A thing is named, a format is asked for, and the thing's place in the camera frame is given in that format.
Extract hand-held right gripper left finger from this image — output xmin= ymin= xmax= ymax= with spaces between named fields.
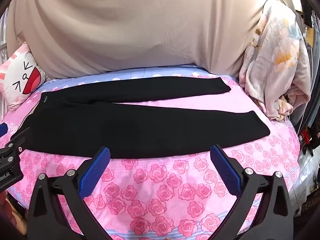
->
xmin=27 ymin=146 xmax=111 ymax=240

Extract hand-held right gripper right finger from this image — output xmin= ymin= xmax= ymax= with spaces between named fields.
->
xmin=210 ymin=144 xmax=294 ymax=240

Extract black pants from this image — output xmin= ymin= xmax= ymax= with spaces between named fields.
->
xmin=21 ymin=76 xmax=271 ymax=159

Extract white cat face pillow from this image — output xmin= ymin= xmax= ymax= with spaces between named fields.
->
xmin=0 ymin=41 xmax=47 ymax=104

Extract pink rose bedsheet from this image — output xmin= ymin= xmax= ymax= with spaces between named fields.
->
xmin=0 ymin=66 xmax=300 ymax=240

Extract red and black object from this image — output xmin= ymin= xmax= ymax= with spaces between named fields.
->
xmin=298 ymin=126 xmax=320 ymax=157

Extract pale floral blanket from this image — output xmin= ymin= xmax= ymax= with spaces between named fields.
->
xmin=239 ymin=0 xmax=312 ymax=122

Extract beige quilt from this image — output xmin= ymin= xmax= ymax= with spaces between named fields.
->
xmin=5 ymin=0 xmax=278 ymax=79

